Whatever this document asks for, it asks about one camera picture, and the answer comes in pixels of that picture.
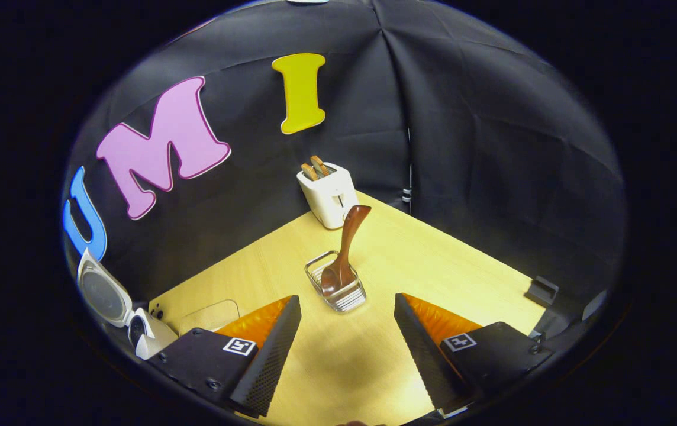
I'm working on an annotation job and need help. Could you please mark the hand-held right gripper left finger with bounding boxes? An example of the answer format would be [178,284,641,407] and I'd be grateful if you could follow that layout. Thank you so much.
[149,295,302,419]

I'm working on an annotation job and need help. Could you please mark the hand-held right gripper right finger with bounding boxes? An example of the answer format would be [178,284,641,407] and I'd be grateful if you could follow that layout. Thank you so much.
[394,293,554,416]

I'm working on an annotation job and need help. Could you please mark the clear rice container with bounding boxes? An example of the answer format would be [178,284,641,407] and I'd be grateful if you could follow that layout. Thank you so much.
[178,299,241,337]

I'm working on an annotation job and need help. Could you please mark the wire chopstick holder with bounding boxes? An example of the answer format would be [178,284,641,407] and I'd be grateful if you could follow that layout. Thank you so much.
[305,250,367,313]

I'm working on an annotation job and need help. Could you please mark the brown wooden spoon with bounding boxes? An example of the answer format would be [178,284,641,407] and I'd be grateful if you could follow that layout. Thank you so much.
[321,205,372,296]

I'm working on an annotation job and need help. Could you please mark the white rice cooker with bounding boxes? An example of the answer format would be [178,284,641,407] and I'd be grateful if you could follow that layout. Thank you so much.
[76,248,179,360]

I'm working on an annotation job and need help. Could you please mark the white toaster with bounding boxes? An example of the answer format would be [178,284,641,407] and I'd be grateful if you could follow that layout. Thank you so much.
[296,162,359,230]

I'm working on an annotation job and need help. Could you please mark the black backdrop cloth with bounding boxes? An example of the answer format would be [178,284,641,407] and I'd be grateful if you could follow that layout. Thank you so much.
[60,0,626,335]

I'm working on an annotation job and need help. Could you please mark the small black bracket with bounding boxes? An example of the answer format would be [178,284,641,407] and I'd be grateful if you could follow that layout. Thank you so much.
[524,276,560,307]

